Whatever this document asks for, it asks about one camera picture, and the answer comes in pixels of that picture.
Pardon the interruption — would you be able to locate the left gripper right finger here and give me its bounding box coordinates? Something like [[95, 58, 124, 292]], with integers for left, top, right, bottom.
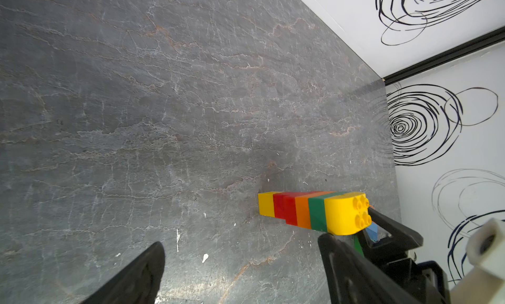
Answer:
[[318, 233, 419, 304]]

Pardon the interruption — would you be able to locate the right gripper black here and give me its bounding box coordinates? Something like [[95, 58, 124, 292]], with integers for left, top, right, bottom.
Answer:
[[357, 207, 451, 304]]

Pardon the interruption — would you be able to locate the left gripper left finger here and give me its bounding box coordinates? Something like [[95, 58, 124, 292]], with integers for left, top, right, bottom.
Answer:
[[84, 242, 165, 304]]

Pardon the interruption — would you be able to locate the light blue lego brick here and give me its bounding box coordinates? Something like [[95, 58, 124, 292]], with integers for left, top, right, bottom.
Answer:
[[366, 222, 379, 242]]

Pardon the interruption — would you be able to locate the green tall lego brick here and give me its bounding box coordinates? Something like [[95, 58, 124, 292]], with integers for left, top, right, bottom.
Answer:
[[353, 235, 364, 257]]

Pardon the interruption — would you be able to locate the yellow curved lego brick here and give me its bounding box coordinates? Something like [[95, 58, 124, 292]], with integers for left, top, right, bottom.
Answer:
[[324, 192, 372, 236]]

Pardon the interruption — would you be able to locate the green lego plate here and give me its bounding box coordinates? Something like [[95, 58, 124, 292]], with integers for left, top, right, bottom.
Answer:
[[308, 191, 346, 232]]

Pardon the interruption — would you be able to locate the orange long lego brick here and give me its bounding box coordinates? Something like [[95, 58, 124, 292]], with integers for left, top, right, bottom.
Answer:
[[295, 192, 330, 229]]

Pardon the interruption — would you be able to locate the small red lego brick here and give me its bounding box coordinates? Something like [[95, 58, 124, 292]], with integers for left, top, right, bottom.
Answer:
[[274, 192, 300, 225]]

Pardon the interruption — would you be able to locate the yellow square lego brick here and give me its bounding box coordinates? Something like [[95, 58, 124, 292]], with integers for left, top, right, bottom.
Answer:
[[258, 192, 280, 218]]

